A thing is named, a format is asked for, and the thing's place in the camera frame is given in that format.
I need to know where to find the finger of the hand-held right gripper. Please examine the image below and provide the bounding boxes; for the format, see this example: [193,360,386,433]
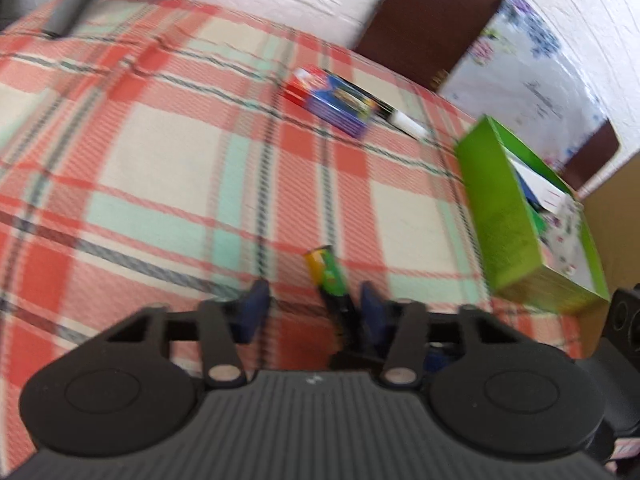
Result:
[322,287,392,369]
[424,344,449,374]

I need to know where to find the white floral print packet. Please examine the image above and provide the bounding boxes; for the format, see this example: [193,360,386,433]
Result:
[542,199,587,277]

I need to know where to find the brown cardboard carton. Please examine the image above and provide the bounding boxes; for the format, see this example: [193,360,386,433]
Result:
[579,150,640,301]

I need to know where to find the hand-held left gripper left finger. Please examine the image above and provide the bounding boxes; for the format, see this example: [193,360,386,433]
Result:
[106,280,273,389]

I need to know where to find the green cardboard box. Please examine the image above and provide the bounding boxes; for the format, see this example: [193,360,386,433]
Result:
[454,115,612,317]

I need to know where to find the white printed box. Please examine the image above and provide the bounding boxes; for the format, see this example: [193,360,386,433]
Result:
[510,159,572,213]

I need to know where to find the floral pillow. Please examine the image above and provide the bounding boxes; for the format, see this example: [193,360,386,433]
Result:
[437,0,608,176]

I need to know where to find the red plaid tablecloth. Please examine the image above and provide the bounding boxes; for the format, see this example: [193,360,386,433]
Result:
[0,0,586,411]

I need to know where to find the green and yellow marker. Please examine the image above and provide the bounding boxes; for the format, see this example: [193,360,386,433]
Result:
[304,245,348,298]

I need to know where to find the blue marker box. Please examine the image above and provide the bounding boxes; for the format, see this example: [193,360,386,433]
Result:
[282,66,378,141]

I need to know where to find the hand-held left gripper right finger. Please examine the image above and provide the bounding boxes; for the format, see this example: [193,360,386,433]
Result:
[358,281,527,387]

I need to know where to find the black marker white cap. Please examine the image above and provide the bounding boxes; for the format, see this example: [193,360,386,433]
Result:
[370,97,432,142]

